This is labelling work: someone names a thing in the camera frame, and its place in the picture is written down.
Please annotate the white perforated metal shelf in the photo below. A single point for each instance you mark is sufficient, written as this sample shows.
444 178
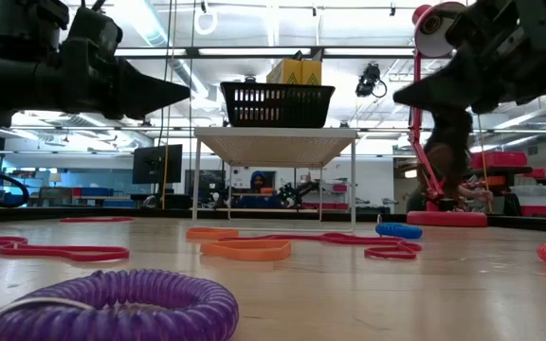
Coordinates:
278 147

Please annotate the blue coil wristband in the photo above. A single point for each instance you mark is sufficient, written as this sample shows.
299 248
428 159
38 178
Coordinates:
398 231

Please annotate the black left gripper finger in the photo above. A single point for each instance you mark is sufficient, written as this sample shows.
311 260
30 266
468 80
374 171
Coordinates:
145 90

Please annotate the long red rubber band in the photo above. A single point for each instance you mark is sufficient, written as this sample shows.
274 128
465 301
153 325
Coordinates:
339 238

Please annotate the black plastic basket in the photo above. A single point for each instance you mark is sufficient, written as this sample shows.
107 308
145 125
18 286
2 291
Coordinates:
313 111

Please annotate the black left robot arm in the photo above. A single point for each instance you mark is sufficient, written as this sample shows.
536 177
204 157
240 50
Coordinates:
7 28

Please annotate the orange rubber band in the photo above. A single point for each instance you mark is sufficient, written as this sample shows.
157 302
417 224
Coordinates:
211 233
244 256

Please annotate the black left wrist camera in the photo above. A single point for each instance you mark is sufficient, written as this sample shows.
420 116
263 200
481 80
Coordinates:
93 38

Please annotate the large red crate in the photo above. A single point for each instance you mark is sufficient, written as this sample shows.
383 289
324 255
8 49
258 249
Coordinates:
503 160

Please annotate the purple coil wristband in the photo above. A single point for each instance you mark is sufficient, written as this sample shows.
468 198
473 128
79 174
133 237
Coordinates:
183 293

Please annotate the black ceiling camera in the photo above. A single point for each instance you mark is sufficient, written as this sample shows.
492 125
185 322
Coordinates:
370 78

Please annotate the low red crate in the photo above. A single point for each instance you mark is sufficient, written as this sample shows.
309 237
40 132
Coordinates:
540 211

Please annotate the person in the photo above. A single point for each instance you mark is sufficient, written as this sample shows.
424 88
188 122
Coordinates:
448 142
258 182

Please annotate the red desk lamp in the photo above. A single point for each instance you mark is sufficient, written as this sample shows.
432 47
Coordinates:
446 219

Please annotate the black background robot arm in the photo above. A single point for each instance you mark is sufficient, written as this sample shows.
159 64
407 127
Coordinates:
296 194

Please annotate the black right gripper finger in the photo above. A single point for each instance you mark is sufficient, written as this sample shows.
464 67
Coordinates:
443 90

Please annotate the black monitor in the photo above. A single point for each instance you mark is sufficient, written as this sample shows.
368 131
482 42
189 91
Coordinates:
157 163

